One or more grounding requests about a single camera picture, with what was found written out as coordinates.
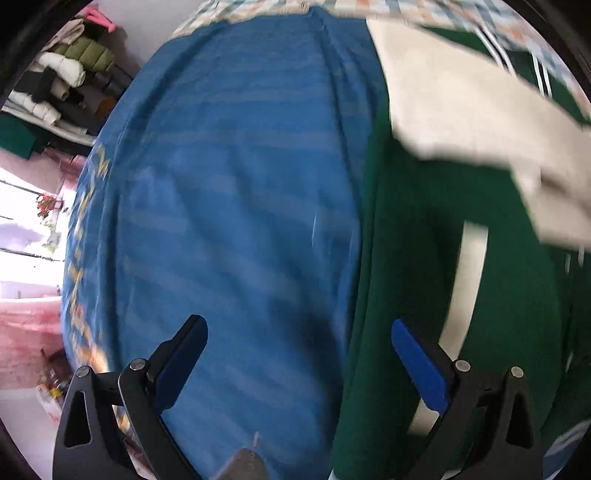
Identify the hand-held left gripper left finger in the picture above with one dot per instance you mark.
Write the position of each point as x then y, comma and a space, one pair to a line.
178, 364

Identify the pink clothes hanger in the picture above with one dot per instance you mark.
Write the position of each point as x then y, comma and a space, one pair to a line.
99, 16

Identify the green jacket with white stripes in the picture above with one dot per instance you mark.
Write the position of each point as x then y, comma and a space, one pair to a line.
411, 240

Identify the potted red flowers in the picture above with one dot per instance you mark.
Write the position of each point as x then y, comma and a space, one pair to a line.
47, 205

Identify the checkered blanket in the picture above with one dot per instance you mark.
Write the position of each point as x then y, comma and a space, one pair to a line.
258, 6

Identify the blue striped bed sheet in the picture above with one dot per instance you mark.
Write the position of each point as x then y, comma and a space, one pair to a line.
240, 194

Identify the white fleece garment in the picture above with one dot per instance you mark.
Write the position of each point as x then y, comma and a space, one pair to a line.
466, 97

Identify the rack of folded clothes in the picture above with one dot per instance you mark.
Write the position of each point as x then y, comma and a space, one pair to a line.
60, 78

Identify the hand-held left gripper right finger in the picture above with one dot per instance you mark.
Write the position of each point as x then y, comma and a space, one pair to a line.
422, 364

